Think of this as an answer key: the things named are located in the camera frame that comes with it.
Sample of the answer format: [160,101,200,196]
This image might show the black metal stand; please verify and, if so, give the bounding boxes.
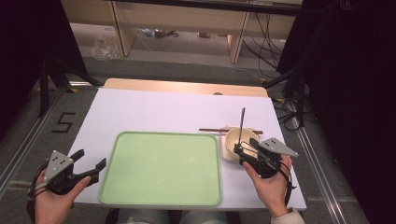
[36,57,104,119]
[262,68,307,129]

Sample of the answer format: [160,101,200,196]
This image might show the blue and black cable bundle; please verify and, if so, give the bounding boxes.
[136,28,180,39]

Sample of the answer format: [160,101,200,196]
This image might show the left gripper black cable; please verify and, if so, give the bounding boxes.
[25,166,50,223]

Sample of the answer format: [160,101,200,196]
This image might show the white table board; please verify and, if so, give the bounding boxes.
[67,88,307,211]

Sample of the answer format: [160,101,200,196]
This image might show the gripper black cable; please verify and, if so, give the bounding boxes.
[25,166,50,223]
[278,160,297,207]

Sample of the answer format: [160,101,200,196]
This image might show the light wooden desk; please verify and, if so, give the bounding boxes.
[60,0,303,64]

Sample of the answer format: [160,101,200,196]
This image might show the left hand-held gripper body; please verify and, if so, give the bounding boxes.
[41,149,94,196]

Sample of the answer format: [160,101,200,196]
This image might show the metal spoon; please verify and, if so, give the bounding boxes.
[236,106,247,147]

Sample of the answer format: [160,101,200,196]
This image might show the cream ceramic bowl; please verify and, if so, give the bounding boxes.
[219,125,262,162]

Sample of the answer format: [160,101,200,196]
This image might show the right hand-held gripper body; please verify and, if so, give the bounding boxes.
[237,137,299,179]

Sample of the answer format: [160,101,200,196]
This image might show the hanging black cables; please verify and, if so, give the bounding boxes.
[242,12,289,78]

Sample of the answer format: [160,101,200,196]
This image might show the black curtain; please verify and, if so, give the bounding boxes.
[276,0,396,224]
[0,0,90,141]

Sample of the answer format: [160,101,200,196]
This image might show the person's legs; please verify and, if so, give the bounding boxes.
[117,208,229,224]

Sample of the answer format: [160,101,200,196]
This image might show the black floor cables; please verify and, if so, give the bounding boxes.
[273,97,304,133]

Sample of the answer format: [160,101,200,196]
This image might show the person's right hand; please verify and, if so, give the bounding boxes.
[243,154,293,218]

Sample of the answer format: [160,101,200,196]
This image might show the green tray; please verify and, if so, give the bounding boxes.
[98,131,223,207]

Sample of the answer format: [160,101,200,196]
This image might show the person's left hand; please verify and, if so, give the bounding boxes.
[33,175,92,224]

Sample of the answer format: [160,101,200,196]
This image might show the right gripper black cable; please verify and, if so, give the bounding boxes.
[278,160,297,207]

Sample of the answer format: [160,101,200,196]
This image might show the aluminium floor rail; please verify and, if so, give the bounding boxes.
[0,81,94,198]
[284,101,351,224]

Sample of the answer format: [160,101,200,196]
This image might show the clear plastic bag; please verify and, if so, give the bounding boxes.
[92,33,121,61]

